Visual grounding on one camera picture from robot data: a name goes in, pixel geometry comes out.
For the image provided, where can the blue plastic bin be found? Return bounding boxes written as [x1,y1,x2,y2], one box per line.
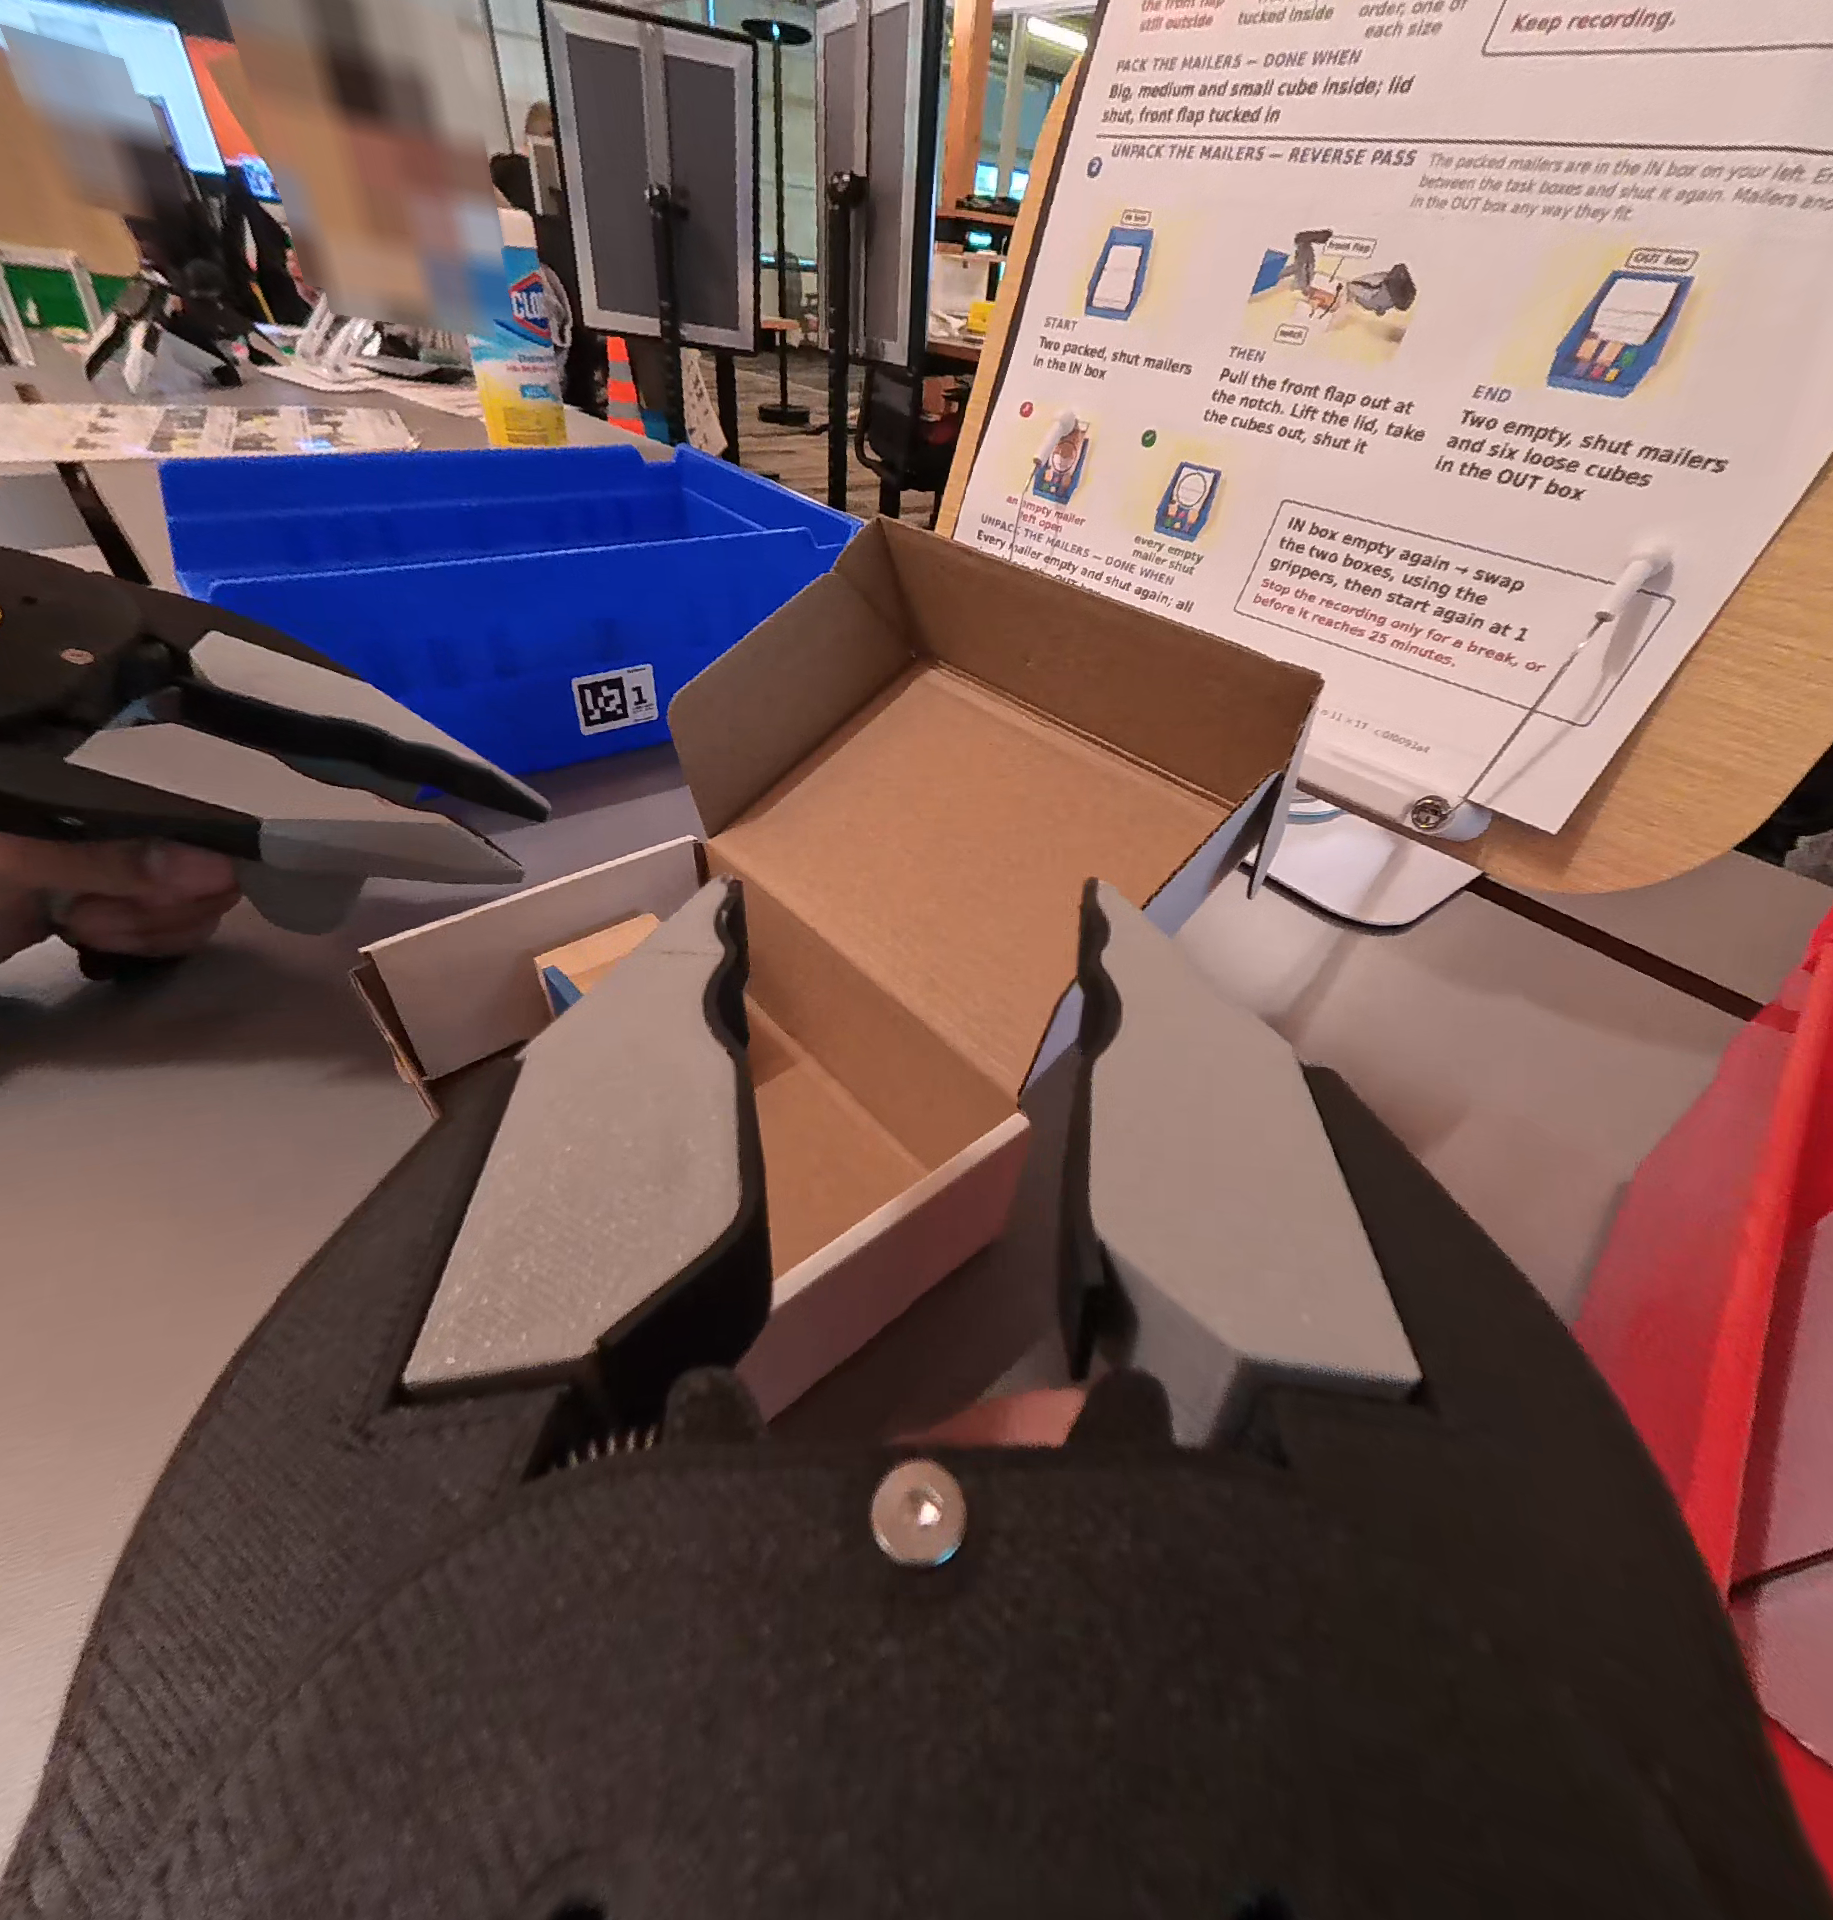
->
[158,442,863,779]

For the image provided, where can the printed desk sheet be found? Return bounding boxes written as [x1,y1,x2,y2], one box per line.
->
[0,402,421,464]

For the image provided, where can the lit computer screen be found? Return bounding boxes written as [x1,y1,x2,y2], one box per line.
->
[0,0,230,180]

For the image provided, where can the printed instruction sheet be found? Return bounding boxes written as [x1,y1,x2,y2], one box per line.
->
[954,0,1833,833]

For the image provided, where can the metal wire sheet clip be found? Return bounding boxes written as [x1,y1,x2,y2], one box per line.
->
[1401,545,1674,838]

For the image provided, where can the person's left hand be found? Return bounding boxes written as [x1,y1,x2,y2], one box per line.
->
[0,813,245,984]

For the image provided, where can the large wooden cube blue face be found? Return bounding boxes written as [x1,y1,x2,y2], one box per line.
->
[534,913,661,1021]

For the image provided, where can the framed monitor on stand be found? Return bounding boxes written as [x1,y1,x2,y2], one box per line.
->
[540,0,760,354]
[814,0,947,368]

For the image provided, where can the white wipes canister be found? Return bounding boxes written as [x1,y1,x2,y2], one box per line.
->
[468,270,571,449]

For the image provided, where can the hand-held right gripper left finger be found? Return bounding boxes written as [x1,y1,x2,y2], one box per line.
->
[403,877,774,1404]

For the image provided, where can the white cardboard mailer box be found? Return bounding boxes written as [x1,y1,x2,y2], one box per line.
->
[348,514,1326,1418]
[1725,1190,1833,1793]

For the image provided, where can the black floor lamp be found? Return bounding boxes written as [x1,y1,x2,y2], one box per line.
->
[744,15,816,428]

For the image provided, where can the red plastic bin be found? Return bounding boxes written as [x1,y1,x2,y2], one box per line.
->
[1573,892,1833,1920]

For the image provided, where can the instruction sheet on stand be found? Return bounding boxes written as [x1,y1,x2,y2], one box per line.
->
[929,0,1833,898]

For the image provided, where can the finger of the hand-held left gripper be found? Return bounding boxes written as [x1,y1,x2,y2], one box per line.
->
[177,630,555,827]
[68,722,526,938]

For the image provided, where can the green sign in holder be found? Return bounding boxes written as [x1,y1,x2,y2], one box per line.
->
[0,247,107,331]

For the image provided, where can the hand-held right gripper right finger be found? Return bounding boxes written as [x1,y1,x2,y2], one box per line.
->
[1054,878,1419,1448]

